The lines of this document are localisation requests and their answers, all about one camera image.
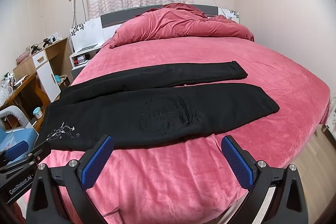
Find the white grey nightstand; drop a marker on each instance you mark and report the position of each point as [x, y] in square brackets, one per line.
[81, 58]

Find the wooden white cabinet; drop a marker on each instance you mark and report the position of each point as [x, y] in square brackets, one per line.
[51, 61]

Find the black embroidered pants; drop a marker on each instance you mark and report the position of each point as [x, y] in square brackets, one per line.
[154, 105]

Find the blue white chair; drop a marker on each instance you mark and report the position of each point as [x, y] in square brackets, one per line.
[25, 131]

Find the grey white headboard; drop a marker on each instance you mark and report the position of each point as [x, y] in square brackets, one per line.
[95, 32]

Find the wooden desk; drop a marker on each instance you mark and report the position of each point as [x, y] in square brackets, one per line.
[28, 96]

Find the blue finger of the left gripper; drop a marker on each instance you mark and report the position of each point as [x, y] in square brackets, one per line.
[16, 151]

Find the pink bed sheet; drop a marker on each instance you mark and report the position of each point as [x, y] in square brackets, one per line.
[189, 180]

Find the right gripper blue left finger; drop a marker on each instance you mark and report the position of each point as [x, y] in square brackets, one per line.
[93, 161]

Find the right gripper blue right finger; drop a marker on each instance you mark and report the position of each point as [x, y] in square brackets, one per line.
[242, 163]

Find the pink crumpled duvet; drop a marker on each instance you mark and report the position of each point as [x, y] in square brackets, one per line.
[176, 20]

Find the white teal lidded jar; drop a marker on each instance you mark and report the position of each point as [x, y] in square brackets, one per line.
[38, 112]

